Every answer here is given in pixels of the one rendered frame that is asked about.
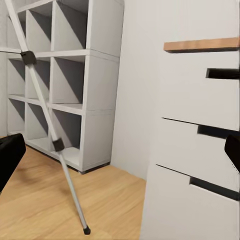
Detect camera tripod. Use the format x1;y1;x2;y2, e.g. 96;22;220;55
0;0;91;235

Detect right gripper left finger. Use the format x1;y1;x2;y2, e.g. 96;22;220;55
0;133;27;193

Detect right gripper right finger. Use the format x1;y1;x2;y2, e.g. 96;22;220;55
224;133;240;173

